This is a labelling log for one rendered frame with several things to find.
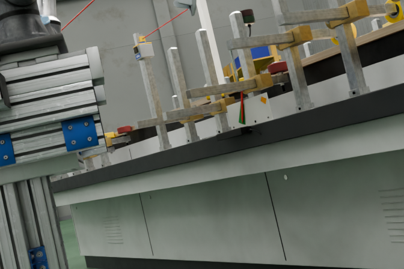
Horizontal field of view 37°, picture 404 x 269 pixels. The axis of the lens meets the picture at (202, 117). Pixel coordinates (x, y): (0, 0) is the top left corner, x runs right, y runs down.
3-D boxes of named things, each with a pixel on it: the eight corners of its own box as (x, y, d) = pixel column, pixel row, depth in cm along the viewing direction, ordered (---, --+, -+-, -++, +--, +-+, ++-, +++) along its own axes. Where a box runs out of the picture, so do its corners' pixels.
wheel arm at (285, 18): (285, 23, 164) (282, 10, 165) (277, 27, 167) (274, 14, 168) (404, 11, 191) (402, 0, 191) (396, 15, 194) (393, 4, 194)
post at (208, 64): (225, 143, 243) (198, 28, 246) (220, 145, 246) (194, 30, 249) (232, 142, 245) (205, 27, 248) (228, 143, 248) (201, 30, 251)
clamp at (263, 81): (263, 87, 216) (260, 74, 217) (241, 95, 228) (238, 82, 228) (275, 85, 219) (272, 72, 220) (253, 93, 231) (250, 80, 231)
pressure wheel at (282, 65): (282, 90, 222) (275, 60, 223) (269, 95, 229) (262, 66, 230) (299, 87, 226) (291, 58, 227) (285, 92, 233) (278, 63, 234)
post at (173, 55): (194, 153, 264) (170, 47, 267) (190, 154, 267) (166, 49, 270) (201, 152, 266) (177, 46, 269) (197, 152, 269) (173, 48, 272)
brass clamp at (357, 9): (357, 16, 175) (353, -1, 175) (324, 30, 186) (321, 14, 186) (371, 15, 178) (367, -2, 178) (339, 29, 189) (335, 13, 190)
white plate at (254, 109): (272, 119, 215) (265, 92, 215) (231, 131, 236) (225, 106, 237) (273, 119, 215) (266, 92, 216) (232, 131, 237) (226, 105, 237)
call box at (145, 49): (142, 59, 286) (138, 42, 287) (136, 62, 292) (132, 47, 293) (155, 57, 290) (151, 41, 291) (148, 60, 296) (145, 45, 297)
